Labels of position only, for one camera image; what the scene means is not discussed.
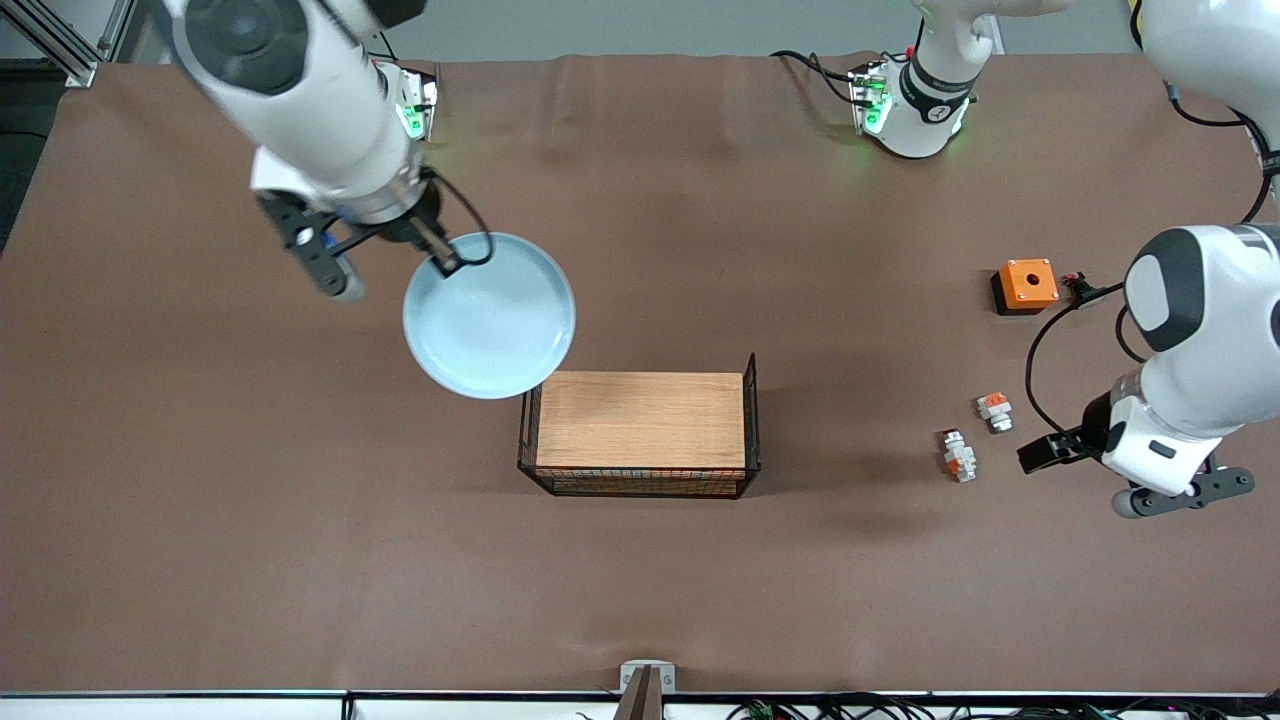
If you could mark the white table edge rail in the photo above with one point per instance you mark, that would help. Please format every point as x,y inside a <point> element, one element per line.
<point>150,708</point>

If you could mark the aluminium frame profile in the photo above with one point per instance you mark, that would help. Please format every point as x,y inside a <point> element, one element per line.
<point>80,72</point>
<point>115,30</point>

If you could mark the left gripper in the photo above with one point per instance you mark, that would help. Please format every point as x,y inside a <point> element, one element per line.
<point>1091,423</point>

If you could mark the orange enclosure box with hole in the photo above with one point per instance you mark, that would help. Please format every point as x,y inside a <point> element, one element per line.
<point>1020,292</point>

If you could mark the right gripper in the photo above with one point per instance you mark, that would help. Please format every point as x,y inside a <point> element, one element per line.
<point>412,229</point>

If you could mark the metal mounting bracket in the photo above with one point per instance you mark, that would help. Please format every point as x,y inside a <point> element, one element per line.
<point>660,678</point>

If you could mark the brown table cover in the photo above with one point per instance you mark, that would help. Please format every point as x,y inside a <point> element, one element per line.
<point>300,580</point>

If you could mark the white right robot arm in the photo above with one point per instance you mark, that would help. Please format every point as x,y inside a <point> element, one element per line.
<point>300,90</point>

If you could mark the white orange switch module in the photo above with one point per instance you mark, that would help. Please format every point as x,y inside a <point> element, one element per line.
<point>995,410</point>

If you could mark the light blue plate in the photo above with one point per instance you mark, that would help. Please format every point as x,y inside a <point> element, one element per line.
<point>490,330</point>

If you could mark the black push button white cap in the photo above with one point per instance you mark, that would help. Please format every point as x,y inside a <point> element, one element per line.
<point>1088,295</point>

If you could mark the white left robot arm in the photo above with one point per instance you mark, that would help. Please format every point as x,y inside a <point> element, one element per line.
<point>1210,330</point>

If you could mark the red button switch module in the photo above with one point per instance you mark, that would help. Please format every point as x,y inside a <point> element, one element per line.
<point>958,458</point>

